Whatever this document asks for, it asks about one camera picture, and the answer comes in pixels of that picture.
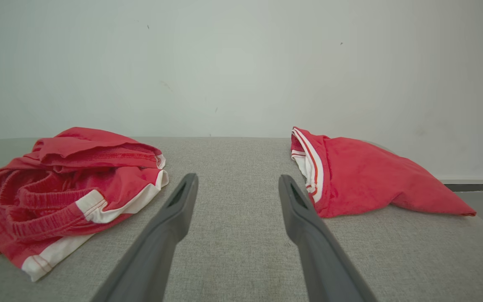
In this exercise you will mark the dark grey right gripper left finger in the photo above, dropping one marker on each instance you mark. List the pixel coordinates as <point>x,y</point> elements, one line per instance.
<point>157,243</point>

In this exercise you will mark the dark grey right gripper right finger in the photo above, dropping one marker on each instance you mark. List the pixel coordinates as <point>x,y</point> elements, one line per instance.
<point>317,251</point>

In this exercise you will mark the red Bulls basketball jersey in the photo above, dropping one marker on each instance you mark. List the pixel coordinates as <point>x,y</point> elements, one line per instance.
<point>371,180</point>

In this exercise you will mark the red shorts with white stripes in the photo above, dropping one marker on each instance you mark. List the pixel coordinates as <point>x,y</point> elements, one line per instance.
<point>57,201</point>

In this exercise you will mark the white wall baseboard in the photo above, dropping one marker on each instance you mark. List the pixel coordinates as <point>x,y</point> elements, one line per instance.
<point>476,180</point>

